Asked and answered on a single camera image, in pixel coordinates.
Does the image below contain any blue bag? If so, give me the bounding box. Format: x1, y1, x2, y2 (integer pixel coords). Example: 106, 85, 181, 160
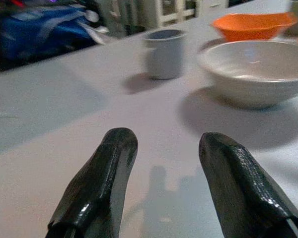
0, 4, 107, 62

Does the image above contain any orange plastic bowl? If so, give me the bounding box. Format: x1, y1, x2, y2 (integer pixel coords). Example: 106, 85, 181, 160
211, 12, 298, 42

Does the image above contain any grey plastic cup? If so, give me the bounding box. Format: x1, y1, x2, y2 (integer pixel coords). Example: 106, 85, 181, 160
142, 29, 187, 80

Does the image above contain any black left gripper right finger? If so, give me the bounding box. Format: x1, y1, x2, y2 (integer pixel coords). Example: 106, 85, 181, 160
199, 132, 298, 238

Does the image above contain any white wooden chair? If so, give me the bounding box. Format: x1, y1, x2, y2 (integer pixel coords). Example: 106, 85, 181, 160
139, 0, 229, 28

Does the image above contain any white ceramic bowl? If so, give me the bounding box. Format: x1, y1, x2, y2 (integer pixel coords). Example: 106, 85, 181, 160
196, 40, 298, 110

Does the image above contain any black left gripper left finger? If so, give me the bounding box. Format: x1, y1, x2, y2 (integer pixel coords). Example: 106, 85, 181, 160
45, 127, 139, 238

